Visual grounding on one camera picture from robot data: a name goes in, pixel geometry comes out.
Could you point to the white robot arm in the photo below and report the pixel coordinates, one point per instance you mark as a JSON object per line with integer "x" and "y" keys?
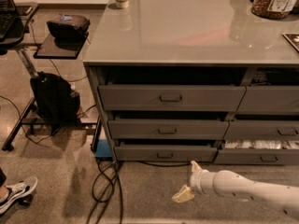
{"x": 228, "y": 184}

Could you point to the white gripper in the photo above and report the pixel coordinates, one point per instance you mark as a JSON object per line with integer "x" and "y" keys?
{"x": 196, "y": 181}

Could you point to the jar of nuts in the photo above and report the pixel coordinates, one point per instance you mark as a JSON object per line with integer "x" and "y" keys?
{"x": 273, "y": 9}

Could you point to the dark card on counter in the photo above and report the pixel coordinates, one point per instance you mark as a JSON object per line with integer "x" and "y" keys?
{"x": 293, "y": 39}

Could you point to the grey drawer cabinet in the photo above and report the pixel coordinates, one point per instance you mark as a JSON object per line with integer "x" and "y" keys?
{"x": 191, "y": 42}

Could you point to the white sneaker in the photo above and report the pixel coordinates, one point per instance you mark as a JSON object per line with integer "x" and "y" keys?
{"x": 21, "y": 193}

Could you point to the black backpack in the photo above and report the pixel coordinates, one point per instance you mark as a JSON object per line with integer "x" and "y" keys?
{"x": 57, "y": 102}

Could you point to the black laptop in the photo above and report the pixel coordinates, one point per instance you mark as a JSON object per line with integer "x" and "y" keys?
{"x": 8, "y": 14}

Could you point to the black pouch on tray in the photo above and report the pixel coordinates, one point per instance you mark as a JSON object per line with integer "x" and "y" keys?
{"x": 68, "y": 28}

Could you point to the blue box on floor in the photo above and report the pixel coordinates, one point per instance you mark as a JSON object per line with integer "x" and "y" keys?
{"x": 103, "y": 149}

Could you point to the grey drawer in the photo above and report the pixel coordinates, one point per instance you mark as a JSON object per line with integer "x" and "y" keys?
{"x": 262, "y": 130}
{"x": 256, "y": 156}
{"x": 270, "y": 99}
{"x": 170, "y": 97}
{"x": 167, "y": 129}
{"x": 143, "y": 152}

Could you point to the black rolling laptop stand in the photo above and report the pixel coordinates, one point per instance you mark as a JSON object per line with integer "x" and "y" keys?
{"x": 49, "y": 49}

